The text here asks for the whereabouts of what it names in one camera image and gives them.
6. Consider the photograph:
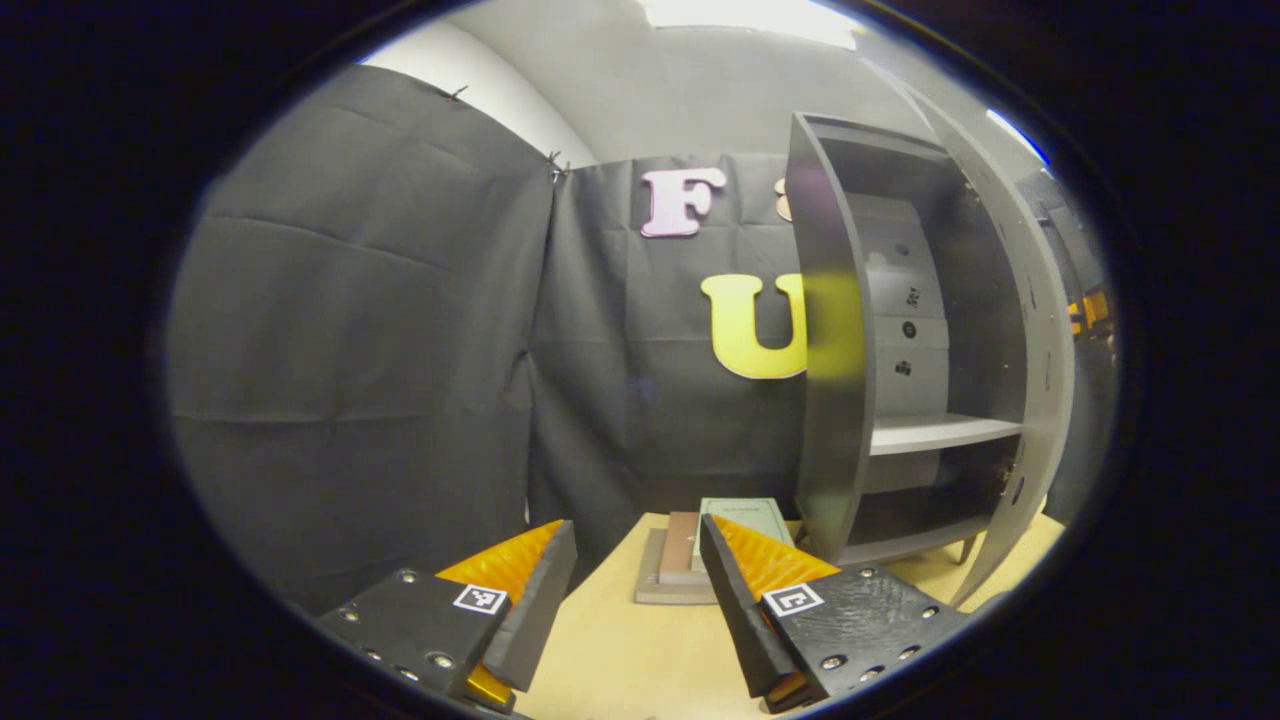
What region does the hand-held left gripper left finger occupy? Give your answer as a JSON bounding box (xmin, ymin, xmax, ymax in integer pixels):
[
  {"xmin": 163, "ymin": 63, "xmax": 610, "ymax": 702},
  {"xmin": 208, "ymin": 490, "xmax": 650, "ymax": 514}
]
[{"xmin": 315, "ymin": 518, "xmax": 579, "ymax": 713}]

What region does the large ceiling light panel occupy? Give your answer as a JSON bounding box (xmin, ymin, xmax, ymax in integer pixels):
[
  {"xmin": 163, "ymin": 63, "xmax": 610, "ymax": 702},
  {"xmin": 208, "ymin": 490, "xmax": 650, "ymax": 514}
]
[{"xmin": 640, "ymin": 0, "xmax": 863, "ymax": 49}]

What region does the brown book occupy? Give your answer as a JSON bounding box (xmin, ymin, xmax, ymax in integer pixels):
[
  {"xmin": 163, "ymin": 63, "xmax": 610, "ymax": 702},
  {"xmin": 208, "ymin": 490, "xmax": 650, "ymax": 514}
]
[{"xmin": 657, "ymin": 512, "xmax": 713, "ymax": 587}]

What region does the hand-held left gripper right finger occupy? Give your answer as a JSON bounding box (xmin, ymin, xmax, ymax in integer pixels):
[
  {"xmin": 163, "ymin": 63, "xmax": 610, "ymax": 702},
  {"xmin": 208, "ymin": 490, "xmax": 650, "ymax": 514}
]
[{"xmin": 698, "ymin": 513, "xmax": 973, "ymax": 713}]

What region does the black backdrop cloth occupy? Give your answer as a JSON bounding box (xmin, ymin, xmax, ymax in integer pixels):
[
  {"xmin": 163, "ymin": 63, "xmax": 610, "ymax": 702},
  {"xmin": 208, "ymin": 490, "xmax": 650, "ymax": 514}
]
[{"xmin": 165, "ymin": 65, "xmax": 1121, "ymax": 616}]

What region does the green book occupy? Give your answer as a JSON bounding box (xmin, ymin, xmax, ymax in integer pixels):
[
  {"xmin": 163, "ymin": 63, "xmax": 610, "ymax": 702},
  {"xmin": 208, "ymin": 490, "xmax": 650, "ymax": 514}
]
[{"xmin": 692, "ymin": 497, "xmax": 796, "ymax": 573}]

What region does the grey book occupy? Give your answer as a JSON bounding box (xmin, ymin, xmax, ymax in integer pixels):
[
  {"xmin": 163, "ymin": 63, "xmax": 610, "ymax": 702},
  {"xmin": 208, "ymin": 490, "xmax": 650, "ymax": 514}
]
[{"xmin": 634, "ymin": 527, "xmax": 721, "ymax": 606}]

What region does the light grey cabinet door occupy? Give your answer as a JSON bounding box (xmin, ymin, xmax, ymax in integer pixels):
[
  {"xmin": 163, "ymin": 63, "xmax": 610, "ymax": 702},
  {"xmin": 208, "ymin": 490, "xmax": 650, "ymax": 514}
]
[{"xmin": 860, "ymin": 55, "xmax": 1079, "ymax": 609}]

